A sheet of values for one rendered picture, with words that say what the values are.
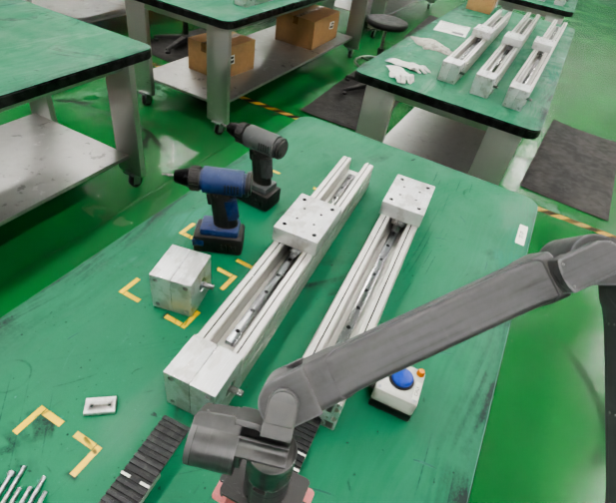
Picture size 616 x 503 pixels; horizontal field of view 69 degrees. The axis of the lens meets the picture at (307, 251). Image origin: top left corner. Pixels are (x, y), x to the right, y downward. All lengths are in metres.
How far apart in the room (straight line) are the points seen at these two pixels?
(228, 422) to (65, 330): 0.54
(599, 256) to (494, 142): 1.86
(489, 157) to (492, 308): 1.91
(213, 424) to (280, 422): 0.09
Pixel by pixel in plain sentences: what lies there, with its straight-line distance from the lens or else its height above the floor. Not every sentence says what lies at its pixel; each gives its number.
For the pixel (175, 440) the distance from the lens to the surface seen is 0.82.
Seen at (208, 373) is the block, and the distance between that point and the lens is 0.80.
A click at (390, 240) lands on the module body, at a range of 1.18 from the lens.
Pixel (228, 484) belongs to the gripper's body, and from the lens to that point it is 0.66.
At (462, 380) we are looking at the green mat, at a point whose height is 0.78.
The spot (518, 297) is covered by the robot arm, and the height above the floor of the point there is 1.20.
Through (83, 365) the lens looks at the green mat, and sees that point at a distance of 0.96.
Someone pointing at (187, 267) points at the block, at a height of 0.87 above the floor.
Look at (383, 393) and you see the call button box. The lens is 0.87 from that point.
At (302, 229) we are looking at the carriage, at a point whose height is 0.90.
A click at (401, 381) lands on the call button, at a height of 0.85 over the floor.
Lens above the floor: 1.54
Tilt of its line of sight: 41 degrees down
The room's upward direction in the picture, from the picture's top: 11 degrees clockwise
